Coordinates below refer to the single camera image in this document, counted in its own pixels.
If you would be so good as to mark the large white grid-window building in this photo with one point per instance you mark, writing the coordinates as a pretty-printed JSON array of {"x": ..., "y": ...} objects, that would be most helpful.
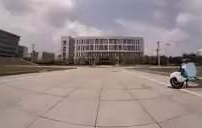
[{"x": 102, "y": 46}]

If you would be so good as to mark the row of trees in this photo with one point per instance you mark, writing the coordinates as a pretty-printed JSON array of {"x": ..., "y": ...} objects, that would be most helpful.
[{"x": 122, "y": 60}]

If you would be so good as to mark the grey concrete slab pavement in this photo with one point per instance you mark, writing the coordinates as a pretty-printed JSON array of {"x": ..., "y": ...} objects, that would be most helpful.
[{"x": 89, "y": 100}]

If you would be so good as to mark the low grey building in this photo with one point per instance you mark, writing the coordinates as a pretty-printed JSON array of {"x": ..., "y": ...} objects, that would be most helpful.
[{"x": 44, "y": 56}]

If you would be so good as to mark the tall lamp pole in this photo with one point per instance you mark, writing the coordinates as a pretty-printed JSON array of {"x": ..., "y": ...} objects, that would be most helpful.
[{"x": 158, "y": 53}]

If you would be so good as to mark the white and blue scooter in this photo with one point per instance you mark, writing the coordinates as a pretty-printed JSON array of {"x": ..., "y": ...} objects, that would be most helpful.
[{"x": 185, "y": 71}]

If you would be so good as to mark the grass embankment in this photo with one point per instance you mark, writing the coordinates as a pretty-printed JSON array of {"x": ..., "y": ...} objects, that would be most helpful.
[{"x": 9, "y": 66}]

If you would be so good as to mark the dark grey office building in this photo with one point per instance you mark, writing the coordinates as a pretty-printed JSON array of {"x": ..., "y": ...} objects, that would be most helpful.
[{"x": 2, "y": 42}]

